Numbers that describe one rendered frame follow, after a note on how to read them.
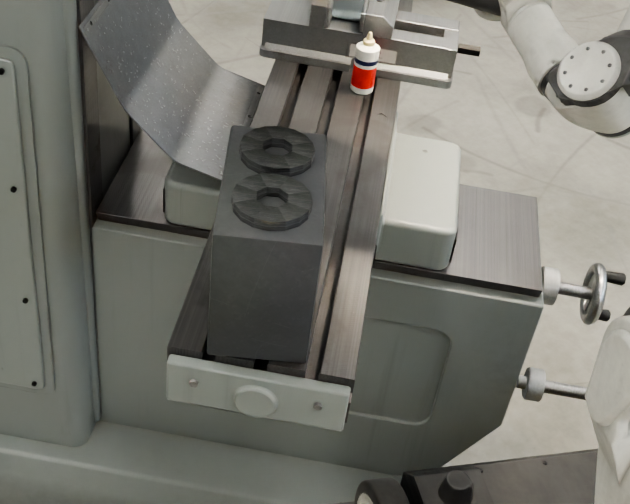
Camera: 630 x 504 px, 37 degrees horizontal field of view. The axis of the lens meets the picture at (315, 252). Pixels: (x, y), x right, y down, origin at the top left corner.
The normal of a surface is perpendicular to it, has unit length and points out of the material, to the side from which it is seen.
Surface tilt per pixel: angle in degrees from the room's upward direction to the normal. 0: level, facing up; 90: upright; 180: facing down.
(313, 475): 0
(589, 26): 0
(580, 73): 48
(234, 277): 90
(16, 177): 89
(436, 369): 90
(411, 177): 0
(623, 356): 90
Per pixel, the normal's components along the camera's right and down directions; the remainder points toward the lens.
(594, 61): -0.54, -0.29
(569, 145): 0.11, -0.76
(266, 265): -0.03, 0.64
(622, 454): 0.21, 0.68
